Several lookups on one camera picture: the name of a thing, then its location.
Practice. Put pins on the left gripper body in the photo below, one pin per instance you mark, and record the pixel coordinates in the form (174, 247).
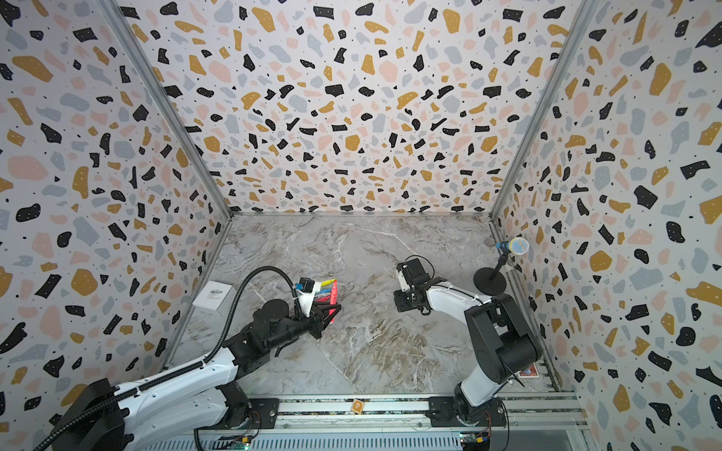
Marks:
(312, 324)

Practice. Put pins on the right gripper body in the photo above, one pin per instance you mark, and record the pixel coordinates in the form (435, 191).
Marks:
(403, 300)

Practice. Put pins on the pink highlighter pen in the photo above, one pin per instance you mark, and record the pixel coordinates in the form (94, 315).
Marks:
(333, 298)

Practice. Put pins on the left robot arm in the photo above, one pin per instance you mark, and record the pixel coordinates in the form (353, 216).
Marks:
(204, 393)

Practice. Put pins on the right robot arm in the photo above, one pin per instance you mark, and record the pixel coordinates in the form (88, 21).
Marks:
(501, 338)

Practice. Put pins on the black microphone stand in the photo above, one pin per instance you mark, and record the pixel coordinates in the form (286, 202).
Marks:
(491, 281)

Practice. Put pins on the white small box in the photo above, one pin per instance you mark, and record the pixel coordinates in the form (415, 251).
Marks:
(215, 298)

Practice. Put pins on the blue microphone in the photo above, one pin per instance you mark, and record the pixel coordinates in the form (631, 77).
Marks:
(517, 246)

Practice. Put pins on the red card box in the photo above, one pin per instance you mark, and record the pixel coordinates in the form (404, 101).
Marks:
(530, 372)

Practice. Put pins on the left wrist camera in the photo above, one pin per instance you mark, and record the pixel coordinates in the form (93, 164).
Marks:
(306, 289)

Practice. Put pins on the orange tag on rail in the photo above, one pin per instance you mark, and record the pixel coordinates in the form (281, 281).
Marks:
(358, 407)

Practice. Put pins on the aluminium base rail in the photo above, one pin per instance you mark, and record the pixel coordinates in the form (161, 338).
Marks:
(514, 421)

